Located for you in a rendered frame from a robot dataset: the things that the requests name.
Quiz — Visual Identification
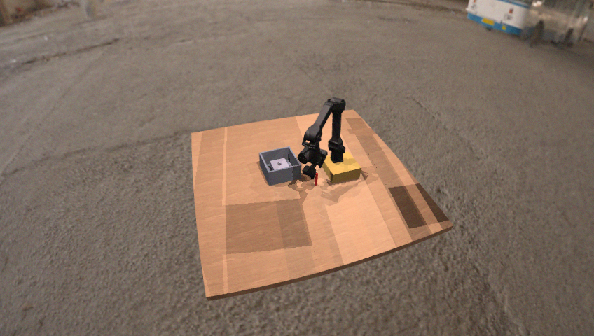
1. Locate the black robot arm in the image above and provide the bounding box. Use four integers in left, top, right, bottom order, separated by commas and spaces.
298, 97, 346, 164

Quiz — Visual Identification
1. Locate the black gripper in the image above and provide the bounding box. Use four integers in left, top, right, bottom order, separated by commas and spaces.
302, 149, 328, 179

